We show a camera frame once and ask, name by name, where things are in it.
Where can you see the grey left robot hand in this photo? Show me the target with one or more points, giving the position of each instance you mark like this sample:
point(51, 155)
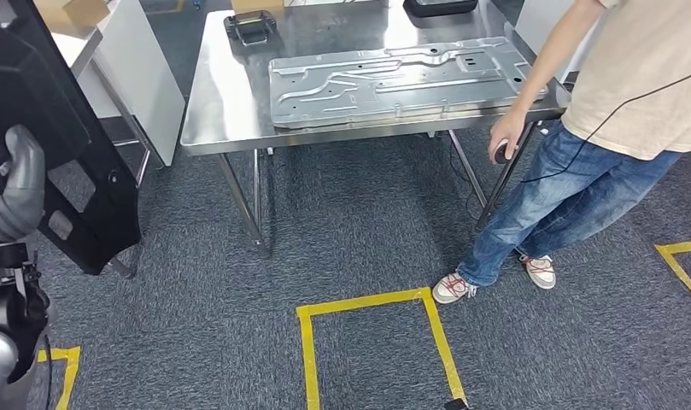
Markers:
point(25, 170)

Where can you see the stamped sheet metal panel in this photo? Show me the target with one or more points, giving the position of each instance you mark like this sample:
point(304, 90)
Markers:
point(379, 96)

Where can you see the stainless steel workbench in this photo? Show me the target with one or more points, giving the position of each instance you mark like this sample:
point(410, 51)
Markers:
point(226, 102)

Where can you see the black round handheld device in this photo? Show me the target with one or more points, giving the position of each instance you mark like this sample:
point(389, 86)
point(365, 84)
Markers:
point(502, 155)

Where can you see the yellow floor tape square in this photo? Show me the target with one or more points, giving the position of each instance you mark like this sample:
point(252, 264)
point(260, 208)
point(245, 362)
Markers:
point(70, 373)
point(305, 362)
point(679, 247)

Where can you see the black plastic plate bracket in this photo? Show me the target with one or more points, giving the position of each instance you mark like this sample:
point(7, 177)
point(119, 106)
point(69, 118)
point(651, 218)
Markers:
point(96, 198)

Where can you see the person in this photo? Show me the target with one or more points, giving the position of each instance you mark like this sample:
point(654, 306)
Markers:
point(633, 85)

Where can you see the person's right hand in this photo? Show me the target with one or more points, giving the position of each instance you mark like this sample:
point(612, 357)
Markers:
point(509, 127)

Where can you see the black foam case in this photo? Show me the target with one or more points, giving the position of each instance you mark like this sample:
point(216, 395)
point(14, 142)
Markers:
point(441, 7)

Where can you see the black remote controller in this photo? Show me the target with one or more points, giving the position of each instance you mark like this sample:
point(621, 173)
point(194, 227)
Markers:
point(249, 25)

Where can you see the person's right forearm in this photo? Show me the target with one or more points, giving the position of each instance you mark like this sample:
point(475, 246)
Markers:
point(549, 56)

